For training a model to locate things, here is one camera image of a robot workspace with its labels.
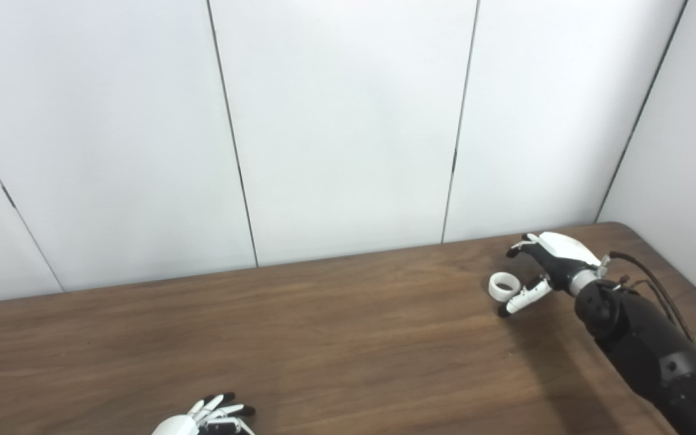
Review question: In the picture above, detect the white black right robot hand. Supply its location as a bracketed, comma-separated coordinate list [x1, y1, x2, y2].
[497, 231, 611, 318]

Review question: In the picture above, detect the white plastic ring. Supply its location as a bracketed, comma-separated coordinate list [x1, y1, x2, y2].
[488, 272, 521, 303]

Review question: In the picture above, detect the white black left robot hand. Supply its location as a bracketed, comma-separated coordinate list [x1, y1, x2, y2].
[152, 392, 257, 435]

